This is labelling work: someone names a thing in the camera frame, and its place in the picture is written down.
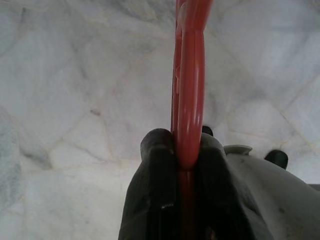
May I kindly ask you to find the black robot left foot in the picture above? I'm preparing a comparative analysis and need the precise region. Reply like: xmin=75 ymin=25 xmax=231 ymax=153
xmin=201 ymin=125 xmax=214 ymax=137

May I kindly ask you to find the black robot right foot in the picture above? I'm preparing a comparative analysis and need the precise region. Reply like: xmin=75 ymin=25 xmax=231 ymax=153
xmin=264 ymin=149 xmax=289 ymax=169

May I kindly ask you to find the red plastic hanger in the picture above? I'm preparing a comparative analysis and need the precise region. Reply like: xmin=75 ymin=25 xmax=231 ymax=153
xmin=170 ymin=0 xmax=215 ymax=240

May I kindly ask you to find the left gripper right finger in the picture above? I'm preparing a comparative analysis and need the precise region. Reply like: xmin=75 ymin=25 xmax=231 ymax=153
xmin=192 ymin=132 xmax=253 ymax=240

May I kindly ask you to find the black robot foot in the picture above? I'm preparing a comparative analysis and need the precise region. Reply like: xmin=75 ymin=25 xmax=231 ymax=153
xmin=201 ymin=125 xmax=214 ymax=137
xmin=264 ymin=149 xmax=289 ymax=169

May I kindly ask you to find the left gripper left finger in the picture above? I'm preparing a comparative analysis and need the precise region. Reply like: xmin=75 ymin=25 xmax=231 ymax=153
xmin=117 ymin=127 xmax=181 ymax=240

